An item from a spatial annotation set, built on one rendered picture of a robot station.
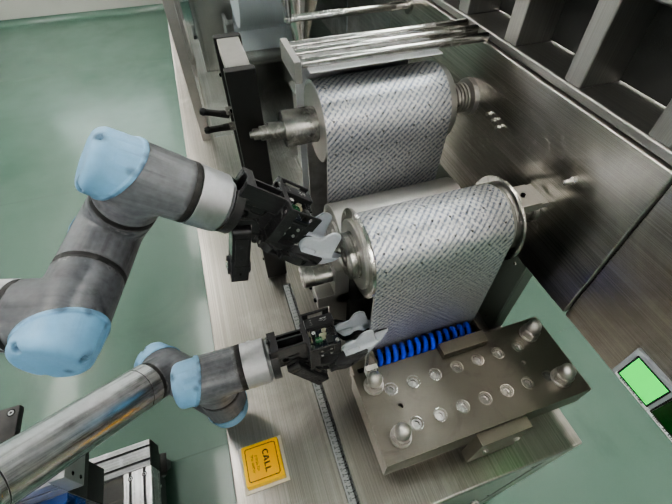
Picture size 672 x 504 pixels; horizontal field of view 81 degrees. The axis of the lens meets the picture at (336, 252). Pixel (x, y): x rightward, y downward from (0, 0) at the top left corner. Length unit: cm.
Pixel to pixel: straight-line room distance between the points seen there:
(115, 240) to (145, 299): 181
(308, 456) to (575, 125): 72
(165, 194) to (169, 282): 188
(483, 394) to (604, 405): 141
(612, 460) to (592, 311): 138
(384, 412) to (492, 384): 21
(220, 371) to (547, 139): 63
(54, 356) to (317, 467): 54
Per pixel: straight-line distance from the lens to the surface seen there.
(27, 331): 45
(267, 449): 84
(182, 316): 217
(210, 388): 67
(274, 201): 51
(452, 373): 79
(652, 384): 72
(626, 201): 65
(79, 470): 119
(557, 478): 196
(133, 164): 45
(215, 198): 48
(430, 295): 70
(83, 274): 47
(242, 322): 99
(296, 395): 89
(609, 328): 74
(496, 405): 79
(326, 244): 58
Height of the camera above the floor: 173
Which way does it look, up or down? 49 degrees down
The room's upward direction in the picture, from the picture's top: straight up
